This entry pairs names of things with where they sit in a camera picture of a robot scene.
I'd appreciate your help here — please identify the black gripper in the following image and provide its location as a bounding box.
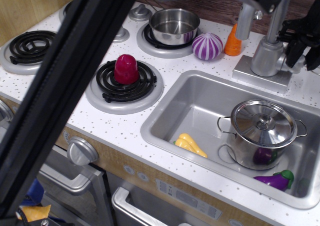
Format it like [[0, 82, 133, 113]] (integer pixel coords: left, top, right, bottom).
[[277, 3, 320, 71]]

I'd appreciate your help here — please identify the silver faucet lever handle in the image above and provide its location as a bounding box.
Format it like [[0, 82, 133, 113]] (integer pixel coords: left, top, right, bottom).
[[275, 52, 306, 74]]

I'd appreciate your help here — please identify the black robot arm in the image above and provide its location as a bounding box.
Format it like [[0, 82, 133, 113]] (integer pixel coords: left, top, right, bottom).
[[0, 0, 320, 225]]

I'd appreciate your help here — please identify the silver toy faucet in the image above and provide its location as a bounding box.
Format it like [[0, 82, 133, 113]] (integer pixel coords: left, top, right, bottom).
[[232, 0, 292, 94]]

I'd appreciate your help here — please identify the orange toy carrot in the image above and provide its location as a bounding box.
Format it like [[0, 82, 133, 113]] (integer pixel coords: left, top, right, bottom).
[[224, 24, 242, 56]]

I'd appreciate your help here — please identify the steel pot with lid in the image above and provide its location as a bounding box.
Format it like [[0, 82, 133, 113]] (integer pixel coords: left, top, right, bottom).
[[220, 100, 308, 170]]

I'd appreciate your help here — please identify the purple white toy onion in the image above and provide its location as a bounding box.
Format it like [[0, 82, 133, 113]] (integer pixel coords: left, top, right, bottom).
[[192, 33, 223, 61]]

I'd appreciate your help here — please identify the purple toy eggplant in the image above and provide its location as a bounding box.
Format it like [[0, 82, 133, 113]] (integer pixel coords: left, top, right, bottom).
[[254, 170, 295, 191]]

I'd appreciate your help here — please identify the grey toy sink basin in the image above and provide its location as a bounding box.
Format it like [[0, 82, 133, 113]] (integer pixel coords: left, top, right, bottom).
[[141, 71, 320, 209]]

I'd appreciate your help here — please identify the small steel saucepan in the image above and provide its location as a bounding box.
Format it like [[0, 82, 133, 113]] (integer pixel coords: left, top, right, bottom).
[[148, 3, 200, 46]]

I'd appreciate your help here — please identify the back right black burner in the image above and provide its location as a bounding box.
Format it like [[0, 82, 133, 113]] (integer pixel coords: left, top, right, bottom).
[[136, 23, 193, 59]]

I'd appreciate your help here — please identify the black burner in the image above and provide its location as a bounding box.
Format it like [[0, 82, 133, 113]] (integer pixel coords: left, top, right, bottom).
[[58, 2, 72, 23], [136, 23, 193, 59], [85, 61, 164, 115], [0, 30, 56, 75]]

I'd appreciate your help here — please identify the silver stovetop knob rear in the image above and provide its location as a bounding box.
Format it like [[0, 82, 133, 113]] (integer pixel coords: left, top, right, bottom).
[[128, 4, 152, 22]]

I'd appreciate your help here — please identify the silver stovetop knob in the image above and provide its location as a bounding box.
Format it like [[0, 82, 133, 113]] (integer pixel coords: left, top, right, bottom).
[[113, 27, 130, 43], [128, 4, 152, 22]]

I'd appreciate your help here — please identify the red toy pepper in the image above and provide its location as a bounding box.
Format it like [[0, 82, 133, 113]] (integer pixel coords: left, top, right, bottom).
[[114, 54, 140, 85]]

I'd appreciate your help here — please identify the silver stovetop knob back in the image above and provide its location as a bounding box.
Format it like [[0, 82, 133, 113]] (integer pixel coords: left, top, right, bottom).
[[113, 27, 130, 43]]

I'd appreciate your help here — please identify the front right black burner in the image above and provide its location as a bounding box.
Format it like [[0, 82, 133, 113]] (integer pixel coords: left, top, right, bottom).
[[85, 61, 164, 115]]

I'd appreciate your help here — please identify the back left black burner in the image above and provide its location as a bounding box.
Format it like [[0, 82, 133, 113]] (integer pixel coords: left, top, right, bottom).
[[58, 2, 72, 23]]

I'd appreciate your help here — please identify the silver oven front knob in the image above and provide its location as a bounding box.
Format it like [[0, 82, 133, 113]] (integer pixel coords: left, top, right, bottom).
[[67, 136, 99, 166]]

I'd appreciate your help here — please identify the front left black burner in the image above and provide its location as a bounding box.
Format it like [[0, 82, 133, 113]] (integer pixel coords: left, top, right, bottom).
[[0, 30, 56, 75]]

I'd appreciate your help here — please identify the blue object below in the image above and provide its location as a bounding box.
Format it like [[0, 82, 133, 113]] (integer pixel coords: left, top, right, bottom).
[[20, 178, 45, 206]]

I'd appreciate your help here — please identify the silver far left knob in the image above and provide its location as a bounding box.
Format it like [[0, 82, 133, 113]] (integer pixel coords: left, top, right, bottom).
[[0, 100, 14, 122]]

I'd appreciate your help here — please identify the yellow cloth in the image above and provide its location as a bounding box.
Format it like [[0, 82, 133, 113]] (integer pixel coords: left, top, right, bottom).
[[19, 205, 51, 222]]

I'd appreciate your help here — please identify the silver dishwasher door handle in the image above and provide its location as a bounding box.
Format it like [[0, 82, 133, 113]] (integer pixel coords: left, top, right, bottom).
[[111, 187, 166, 226]]

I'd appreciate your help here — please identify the silver oven door handle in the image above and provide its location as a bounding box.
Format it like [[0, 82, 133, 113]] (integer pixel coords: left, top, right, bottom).
[[39, 164, 92, 196]]

